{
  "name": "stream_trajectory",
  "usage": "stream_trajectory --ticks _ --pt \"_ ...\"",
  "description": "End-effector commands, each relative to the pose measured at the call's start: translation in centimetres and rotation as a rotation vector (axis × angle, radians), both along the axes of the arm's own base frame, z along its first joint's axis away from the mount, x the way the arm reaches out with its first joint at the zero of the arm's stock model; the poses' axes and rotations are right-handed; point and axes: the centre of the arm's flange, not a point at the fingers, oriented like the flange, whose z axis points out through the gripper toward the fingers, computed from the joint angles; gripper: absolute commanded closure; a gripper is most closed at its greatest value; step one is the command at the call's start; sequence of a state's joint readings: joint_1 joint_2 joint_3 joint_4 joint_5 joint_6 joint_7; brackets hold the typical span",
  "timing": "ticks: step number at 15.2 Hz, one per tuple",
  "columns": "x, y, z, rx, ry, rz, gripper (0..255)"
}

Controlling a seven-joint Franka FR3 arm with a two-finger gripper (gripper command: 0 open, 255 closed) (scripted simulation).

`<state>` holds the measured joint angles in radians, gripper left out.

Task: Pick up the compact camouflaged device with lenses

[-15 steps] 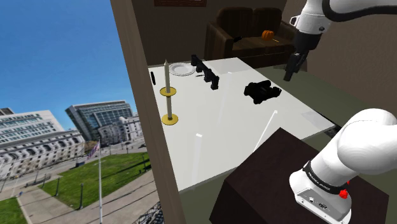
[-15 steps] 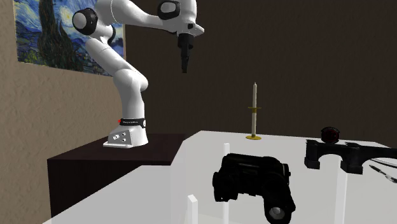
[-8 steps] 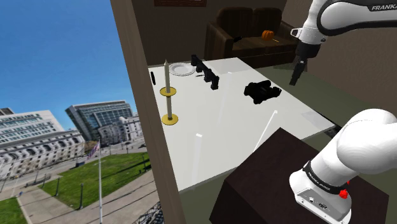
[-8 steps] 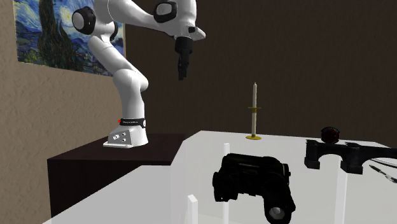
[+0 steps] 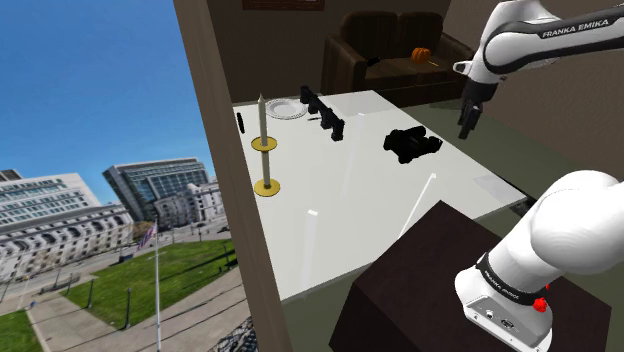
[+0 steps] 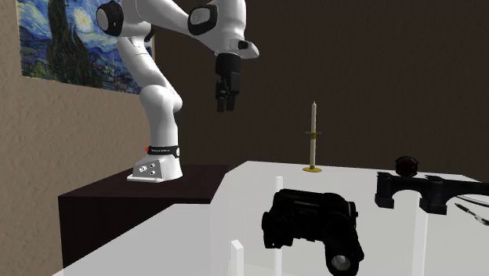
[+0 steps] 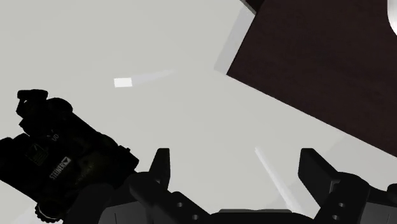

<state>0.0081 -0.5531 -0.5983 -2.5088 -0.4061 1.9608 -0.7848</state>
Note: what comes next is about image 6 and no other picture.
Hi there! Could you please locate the black camera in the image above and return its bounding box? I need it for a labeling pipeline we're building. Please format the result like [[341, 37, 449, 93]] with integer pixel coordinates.
[[261, 188, 365, 276]]

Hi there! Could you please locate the dark robot stand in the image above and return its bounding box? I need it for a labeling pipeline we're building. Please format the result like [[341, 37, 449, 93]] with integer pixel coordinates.
[[57, 164, 231, 268]]

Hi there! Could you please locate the black arched stand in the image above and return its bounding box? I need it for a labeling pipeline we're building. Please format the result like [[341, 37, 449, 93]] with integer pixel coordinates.
[[374, 171, 489, 216]]

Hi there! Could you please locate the starry night wall painting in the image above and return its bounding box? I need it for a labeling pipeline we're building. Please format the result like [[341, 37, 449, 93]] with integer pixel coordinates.
[[16, 0, 154, 96]]

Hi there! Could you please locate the black pen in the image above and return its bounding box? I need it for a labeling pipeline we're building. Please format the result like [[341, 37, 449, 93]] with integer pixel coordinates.
[[454, 202, 489, 227]]

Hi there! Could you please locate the silver knife blade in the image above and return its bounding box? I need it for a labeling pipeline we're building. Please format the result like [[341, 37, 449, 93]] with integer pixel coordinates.
[[456, 194, 489, 209]]

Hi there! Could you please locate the white candle on brass holder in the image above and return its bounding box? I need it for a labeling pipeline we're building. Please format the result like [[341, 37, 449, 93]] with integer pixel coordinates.
[[302, 100, 324, 173]]

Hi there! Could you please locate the black and red round object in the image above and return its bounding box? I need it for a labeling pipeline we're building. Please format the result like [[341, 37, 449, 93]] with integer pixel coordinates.
[[394, 155, 419, 178]]

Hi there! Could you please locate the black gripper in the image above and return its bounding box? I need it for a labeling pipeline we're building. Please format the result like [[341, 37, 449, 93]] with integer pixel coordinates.
[[215, 53, 242, 114]]

